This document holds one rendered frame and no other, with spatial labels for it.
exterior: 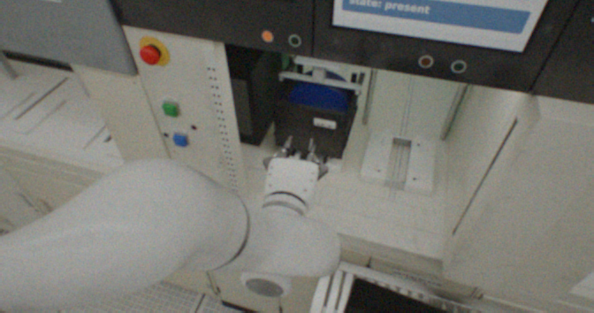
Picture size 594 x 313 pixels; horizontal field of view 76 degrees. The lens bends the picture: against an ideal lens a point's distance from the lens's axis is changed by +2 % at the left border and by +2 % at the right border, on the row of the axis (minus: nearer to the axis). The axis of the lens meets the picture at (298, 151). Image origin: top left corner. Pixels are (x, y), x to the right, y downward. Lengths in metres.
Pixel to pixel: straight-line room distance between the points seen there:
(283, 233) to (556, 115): 0.44
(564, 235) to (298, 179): 0.56
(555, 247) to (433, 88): 0.80
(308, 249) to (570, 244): 0.63
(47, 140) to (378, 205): 1.14
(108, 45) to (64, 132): 0.72
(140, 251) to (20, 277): 0.07
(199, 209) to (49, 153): 1.23
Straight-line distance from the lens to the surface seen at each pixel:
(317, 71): 1.05
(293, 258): 0.52
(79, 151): 1.47
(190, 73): 0.84
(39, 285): 0.30
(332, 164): 1.17
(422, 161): 1.23
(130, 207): 0.28
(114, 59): 0.92
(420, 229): 1.11
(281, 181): 0.72
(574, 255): 1.03
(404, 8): 0.62
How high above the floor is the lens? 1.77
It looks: 46 degrees down
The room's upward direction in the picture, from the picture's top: straight up
